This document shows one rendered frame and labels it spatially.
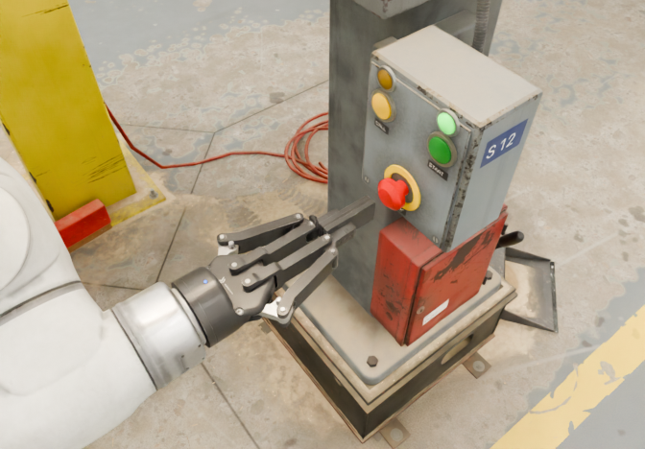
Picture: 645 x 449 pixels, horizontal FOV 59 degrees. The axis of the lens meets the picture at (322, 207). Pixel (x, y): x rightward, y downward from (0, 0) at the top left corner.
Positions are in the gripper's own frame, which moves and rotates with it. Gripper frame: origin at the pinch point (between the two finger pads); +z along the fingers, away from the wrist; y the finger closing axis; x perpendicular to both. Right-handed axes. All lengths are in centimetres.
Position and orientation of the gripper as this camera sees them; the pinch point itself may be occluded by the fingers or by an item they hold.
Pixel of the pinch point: (346, 221)
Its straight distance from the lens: 64.3
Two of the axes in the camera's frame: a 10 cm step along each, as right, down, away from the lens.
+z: 7.9, -4.6, 4.0
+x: 0.0, -6.6, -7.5
